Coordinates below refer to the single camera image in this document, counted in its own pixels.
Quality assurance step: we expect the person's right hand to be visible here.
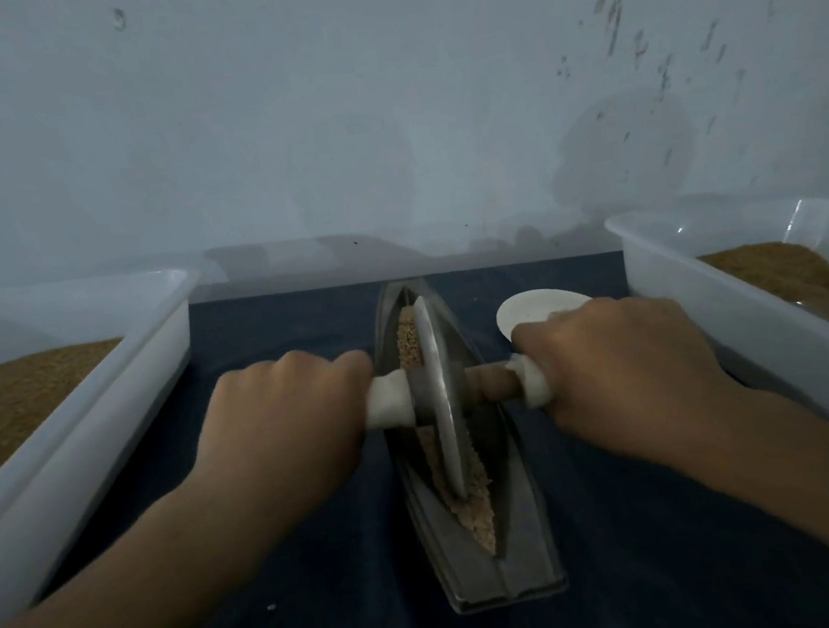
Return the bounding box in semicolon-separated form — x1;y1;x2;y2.
507;283;753;485

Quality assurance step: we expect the person's left hand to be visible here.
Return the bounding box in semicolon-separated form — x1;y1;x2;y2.
182;342;392;537

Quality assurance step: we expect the white plastic tray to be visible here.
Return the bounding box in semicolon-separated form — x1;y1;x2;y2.
0;264;236;628
603;188;829;484

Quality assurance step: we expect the metal grinding wheel with handles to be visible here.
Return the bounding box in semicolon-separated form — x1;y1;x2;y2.
351;281;565;517

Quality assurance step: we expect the small ground grain portion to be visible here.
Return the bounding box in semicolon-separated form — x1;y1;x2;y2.
390;298;501;565

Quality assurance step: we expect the boat-shaped metal grinding trough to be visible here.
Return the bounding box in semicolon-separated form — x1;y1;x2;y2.
367;267;575;621

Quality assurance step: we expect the person's right forearm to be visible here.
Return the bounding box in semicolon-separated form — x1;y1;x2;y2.
671;389;829;628

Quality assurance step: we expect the white round plate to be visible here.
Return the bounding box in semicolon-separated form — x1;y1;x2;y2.
493;282;599;347

